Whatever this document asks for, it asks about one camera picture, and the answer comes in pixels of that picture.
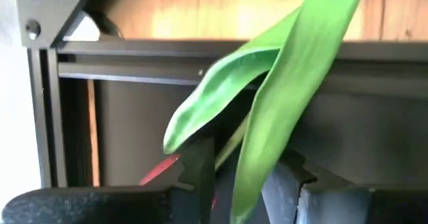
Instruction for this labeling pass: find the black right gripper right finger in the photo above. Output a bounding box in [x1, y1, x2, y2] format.
[261, 148, 428, 224]

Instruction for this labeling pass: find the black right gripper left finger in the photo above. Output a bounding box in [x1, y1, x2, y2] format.
[1, 135, 215, 224]

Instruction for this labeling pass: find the black table frame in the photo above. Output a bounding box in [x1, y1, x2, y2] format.
[15, 0, 428, 188]

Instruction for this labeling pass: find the red artificial tulip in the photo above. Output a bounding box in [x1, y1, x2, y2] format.
[163, 0, 367, 224]

